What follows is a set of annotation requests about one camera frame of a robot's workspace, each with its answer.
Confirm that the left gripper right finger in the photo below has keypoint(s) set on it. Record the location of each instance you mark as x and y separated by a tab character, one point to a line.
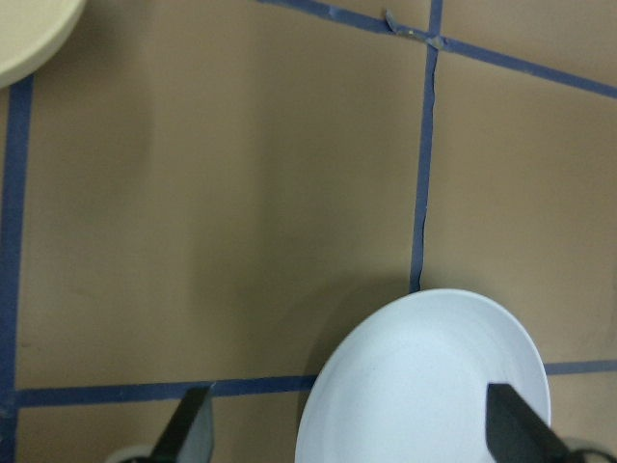
515	433

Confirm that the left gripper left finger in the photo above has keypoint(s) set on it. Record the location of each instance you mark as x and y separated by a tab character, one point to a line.
189	435

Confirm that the blue plate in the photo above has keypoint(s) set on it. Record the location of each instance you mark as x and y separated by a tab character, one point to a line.
409	383

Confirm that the cream bowl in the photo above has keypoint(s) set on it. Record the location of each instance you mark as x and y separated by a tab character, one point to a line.
32	32

